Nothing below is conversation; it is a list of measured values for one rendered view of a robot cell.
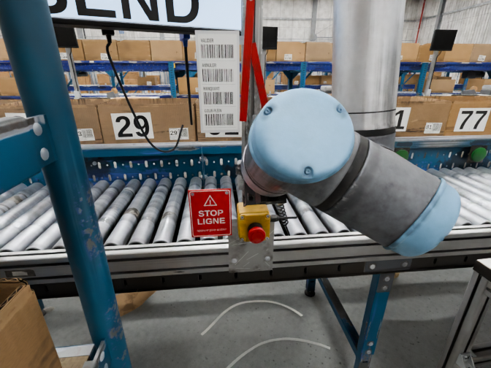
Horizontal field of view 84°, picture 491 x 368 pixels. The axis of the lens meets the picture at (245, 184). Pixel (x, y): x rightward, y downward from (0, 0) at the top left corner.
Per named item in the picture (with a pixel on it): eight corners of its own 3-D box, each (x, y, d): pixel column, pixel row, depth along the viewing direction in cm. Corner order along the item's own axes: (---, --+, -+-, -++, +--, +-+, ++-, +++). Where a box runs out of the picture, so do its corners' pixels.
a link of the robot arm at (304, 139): (337, 204, 23) (233, 146, 23) (296, 211, 35) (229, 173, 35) (381, 113, 25) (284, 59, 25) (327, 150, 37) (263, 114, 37)
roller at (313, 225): (314, 248, 79) (316, 234, 77) (276, 182, 126) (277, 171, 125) (331, 247, 79) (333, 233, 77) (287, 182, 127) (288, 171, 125)
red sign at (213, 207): (191, 237, 68) (187, 190, 63) (191, 236, 69) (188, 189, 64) (255, 234, 70) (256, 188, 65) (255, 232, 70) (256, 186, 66)
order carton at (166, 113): (103, 145, 117) (95, 104, 111) (124, 132, 144) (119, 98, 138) (196, 143, 121) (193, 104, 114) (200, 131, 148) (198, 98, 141)
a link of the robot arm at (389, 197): (433, 172, 34) (347, 123, 34) (497, 209, 24) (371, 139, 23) (385, 228, 38) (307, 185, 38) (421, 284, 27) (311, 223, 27)
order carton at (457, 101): (443, 137, 132) (453, 101, 126) (404, 126, 159) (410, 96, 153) (516, 136, 136) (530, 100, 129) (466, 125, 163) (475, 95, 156)
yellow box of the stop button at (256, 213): (240, 246, 62) (240, 218, 59) (237, 227, 70) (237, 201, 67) (302, 242, 63) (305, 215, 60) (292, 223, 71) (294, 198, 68)
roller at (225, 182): (244, 242, 75) (237, 256, 77) (232, 176, 123) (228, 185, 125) (227, 236, 74) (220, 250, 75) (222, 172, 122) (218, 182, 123)
